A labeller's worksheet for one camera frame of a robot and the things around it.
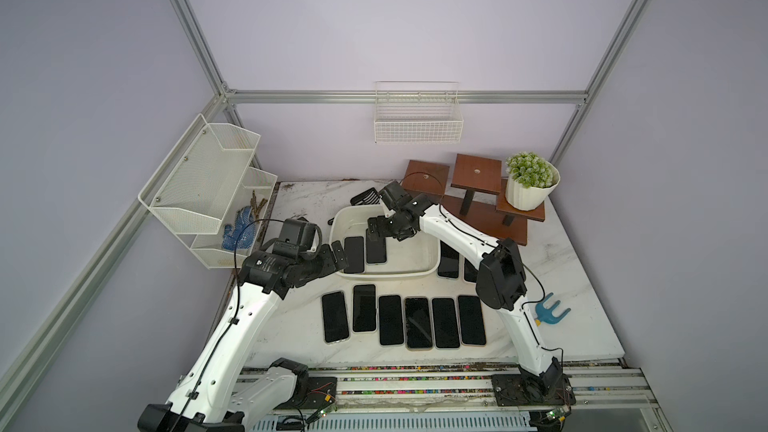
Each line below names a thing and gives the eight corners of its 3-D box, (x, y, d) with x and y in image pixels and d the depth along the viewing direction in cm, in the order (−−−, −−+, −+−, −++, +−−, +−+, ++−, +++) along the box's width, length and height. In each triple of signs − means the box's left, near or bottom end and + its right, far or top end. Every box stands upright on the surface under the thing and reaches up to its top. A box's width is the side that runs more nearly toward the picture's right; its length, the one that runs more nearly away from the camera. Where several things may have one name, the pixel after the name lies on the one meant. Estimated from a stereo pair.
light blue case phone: (435, 347, 83) (436, 345, 81) (431, 301, 91) (432, 298, 90) (459, 347, 83) (460, 345, 81) (453, 301, 91) (454, 298, 90)
